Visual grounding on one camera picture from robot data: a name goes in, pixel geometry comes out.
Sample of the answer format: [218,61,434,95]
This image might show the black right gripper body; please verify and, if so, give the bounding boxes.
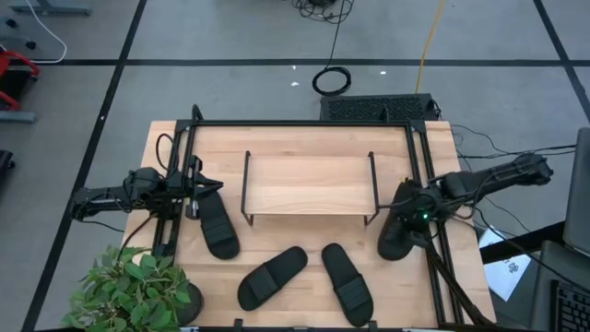
[398,177,446,248]

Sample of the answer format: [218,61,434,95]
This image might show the black slide sandal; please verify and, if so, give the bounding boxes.
[376,193,428,262]
[236,245,309,313]
[321,243,375,328]
[195,188,242,261]

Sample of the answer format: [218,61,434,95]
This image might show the tangled black cables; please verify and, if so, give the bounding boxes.
[290,0,356,24]

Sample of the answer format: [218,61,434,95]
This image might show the grey desk surface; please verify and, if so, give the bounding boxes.
[528,239,590,332]

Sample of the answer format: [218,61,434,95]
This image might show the black floor cables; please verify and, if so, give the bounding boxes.
[449,123,577,160]

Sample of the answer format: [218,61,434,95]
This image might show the green leafy plant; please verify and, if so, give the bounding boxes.
[59,243,193,332]

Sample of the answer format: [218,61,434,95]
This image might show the black perforated computer case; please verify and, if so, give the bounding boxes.
[319,93,439,123]

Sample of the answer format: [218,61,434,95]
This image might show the grey monitor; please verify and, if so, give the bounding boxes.
[561,126,590,258]

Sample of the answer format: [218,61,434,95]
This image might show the white cable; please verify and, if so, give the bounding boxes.
[25,0,68,65]

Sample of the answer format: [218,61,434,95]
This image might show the red and black chair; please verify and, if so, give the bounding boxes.
[0,48,41,112]

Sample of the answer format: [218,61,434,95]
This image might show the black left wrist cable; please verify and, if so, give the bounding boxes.
[155,132,179,172]

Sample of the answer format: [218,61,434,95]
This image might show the wooden shelf with black legs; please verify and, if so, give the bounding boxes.
[240,149,382,228]

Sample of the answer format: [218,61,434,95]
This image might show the black desk bar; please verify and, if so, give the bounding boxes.
[478,220,566,265]

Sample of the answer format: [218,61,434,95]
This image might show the white paper sheet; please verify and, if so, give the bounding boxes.
[478,225,532,302]

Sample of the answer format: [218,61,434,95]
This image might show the black keyboard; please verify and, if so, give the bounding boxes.
[549,279,590,332]

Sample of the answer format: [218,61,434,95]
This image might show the grey desk foot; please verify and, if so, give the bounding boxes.
[7,0,92,17]
[0,110,37,125]

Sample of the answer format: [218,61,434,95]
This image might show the yellow cable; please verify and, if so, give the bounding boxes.
[414,0,447,95]

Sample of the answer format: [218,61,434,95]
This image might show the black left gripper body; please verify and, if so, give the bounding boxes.
[177,155,207,220]

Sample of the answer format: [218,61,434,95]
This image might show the black plant pot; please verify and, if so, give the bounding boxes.
[174,281,206,327]

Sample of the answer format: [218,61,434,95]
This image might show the black chair base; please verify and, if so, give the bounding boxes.
[0,149,16,185]

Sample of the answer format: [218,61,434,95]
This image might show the coiled black cable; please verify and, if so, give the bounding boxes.
[312,8,353,98]

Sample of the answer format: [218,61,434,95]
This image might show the black aluminium rig frame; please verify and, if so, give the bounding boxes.
[150,103,498,329]

